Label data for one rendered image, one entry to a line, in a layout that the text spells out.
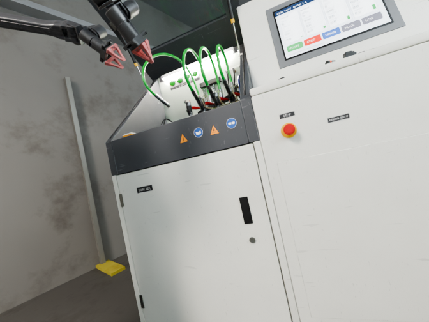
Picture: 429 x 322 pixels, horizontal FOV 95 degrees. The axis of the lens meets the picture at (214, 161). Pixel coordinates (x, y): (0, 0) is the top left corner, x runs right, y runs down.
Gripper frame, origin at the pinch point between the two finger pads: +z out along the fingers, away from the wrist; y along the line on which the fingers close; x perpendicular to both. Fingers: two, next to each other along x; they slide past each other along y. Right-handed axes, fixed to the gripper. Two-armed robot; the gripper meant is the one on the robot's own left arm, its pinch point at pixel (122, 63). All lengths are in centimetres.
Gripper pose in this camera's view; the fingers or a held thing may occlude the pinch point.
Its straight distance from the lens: 115.7
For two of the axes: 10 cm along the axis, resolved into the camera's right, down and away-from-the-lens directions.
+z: 7.9, 5.5, 2.8
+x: -3.2, 7.5, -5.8
